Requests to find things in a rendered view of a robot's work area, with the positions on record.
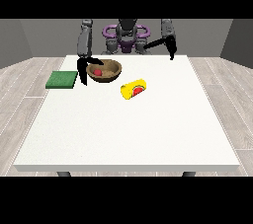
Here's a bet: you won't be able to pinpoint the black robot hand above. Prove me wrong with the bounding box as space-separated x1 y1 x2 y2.
143 35 178 61
76 56 105 87

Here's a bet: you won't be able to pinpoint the green square pad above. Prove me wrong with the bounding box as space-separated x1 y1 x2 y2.
44 70 79 90

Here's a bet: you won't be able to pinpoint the brown wooden bowl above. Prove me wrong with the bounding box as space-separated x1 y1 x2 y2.
85 58 124 84

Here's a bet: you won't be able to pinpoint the yellow cup with melon print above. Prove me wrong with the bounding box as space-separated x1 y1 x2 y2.
120 78 147 102

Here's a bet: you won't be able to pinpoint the grey robot trunk purple rings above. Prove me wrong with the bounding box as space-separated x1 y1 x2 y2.
101 19 153 56

